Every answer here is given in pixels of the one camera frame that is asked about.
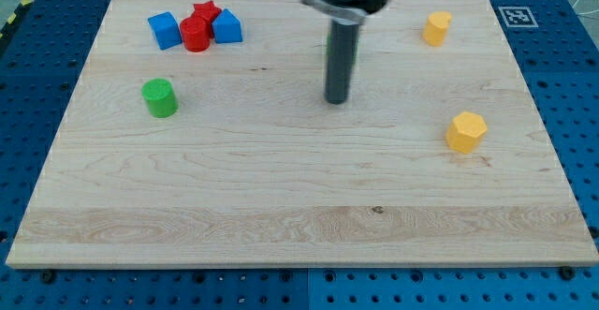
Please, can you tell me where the red star block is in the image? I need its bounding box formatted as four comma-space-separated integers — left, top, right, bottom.
192, 0, 222, 38

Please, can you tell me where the yellow heart block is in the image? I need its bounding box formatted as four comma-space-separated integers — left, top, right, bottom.
422, 11, 453, 47

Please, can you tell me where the wooden board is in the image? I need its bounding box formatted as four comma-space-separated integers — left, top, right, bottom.
7, 0, 598, 270

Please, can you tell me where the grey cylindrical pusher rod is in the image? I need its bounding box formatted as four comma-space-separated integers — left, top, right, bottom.
325, 19, 359, 105

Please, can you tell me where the blue pentagon block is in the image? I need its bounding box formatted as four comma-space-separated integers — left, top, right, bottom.
212, 8, 243, 44

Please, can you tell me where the green cylinder block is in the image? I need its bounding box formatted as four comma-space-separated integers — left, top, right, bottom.
141, 78, 179, 118

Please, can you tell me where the red cylinder block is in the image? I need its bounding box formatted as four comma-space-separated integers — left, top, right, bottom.
180, 17, 211, 52

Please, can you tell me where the yellow hexagon block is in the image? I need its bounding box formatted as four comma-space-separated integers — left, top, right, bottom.
446, 111, 488, 154

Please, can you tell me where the blue cube block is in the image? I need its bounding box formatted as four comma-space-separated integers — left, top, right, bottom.
147, 11, 183, 50

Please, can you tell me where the white fiducial marker tag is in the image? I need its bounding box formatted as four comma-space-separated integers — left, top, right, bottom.
499, 6, 538, 28

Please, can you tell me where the white cable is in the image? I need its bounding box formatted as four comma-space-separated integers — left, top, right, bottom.
571, 0, 599, 17

